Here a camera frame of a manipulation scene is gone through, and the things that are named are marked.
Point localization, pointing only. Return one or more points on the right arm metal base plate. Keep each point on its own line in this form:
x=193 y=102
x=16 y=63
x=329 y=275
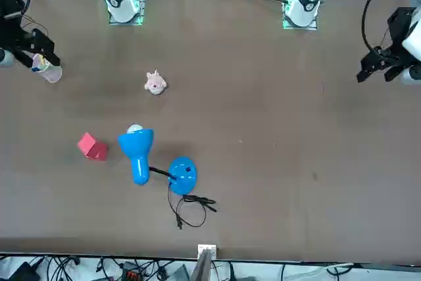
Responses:
x=139 y=4

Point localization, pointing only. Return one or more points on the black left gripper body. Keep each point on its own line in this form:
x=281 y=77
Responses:
x=403 y=26

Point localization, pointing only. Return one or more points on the red block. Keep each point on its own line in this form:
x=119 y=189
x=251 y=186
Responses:
x=93 y=149

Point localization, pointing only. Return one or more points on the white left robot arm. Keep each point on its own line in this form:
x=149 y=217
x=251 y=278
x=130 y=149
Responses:
x=304 y=1

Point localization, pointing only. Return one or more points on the pink plush toy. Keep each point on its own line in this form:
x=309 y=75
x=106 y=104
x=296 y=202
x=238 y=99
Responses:
x=155 y=83

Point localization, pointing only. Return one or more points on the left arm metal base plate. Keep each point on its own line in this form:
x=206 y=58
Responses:
x=286 y=24

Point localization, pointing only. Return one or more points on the aluminium camera post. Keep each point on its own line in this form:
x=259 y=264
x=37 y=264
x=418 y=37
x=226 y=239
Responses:
x=202 y=266

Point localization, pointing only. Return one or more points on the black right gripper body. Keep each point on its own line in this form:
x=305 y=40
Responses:
x=11 y=21

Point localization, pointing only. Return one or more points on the clear plastic cup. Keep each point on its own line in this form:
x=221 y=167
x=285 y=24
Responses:
x=52 y=73

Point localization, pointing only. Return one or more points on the blue desk lamp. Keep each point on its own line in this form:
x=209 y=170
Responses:
x=138 y=144

